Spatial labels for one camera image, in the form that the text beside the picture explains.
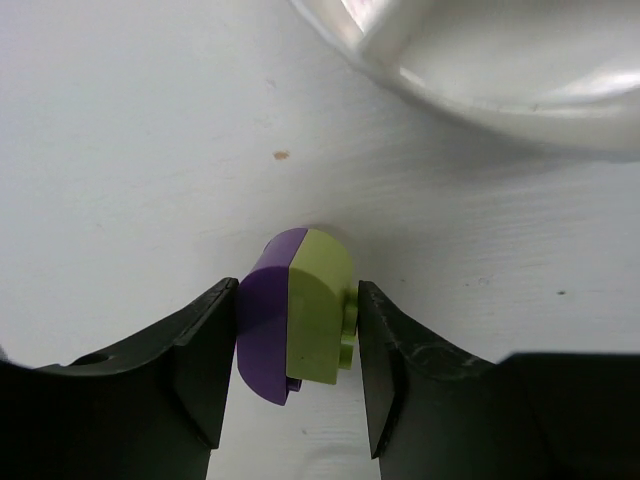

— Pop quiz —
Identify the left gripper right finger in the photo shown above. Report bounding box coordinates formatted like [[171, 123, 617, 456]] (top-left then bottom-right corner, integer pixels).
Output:
[[358, 281, 639, 479]]

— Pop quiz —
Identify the white round divided container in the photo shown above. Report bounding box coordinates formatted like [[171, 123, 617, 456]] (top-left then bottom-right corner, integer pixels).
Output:
[[294, 1, 639, 158]]

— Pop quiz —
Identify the lime curved lego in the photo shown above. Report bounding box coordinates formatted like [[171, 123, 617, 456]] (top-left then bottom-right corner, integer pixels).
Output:
[[286, 229, 357, 385]]

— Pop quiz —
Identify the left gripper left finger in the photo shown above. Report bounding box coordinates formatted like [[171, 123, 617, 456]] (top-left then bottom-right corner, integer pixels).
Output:
[[1, 278, 238, 479]]

